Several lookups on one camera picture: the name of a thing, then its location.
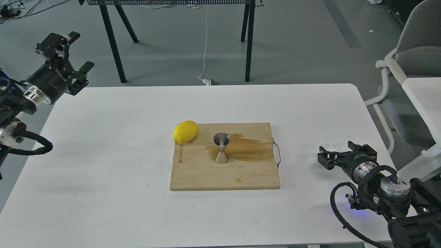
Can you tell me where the steel double jigger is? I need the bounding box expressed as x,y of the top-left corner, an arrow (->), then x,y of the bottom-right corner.
213,132 -> 230,164

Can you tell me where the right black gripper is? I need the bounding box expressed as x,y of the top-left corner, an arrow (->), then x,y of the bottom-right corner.
318,141 -> 378,183

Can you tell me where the grey office chair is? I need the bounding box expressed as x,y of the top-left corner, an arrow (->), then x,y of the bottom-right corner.
365,0 -> 441,150

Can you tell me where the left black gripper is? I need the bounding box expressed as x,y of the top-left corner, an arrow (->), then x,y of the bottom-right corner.
22,31 -> 95,105

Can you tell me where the yellow lemon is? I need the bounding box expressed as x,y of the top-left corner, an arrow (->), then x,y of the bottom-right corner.
172,120 -> 198,144

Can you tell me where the black metal table frame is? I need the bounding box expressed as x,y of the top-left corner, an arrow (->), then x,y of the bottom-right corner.
79,0 -> 265,83

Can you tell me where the floor cables pile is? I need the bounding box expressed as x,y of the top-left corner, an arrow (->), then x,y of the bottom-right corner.
0,0 -> 69,24

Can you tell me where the bamboo cutting board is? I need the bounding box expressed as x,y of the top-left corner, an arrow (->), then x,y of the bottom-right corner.
170,123 -> 280,191

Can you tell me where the white hanging cable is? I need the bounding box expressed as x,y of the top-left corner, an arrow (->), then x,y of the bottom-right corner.
198,5 -> 219,85

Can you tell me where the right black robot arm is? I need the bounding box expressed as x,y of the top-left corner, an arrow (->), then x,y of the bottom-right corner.
318,141 -> 441,248

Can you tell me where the small clear glass cup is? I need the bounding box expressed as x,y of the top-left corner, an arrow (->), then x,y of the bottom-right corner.
324,135 -> 341,151

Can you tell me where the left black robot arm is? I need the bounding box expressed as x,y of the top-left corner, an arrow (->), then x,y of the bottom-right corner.
0,31 -> 94,162

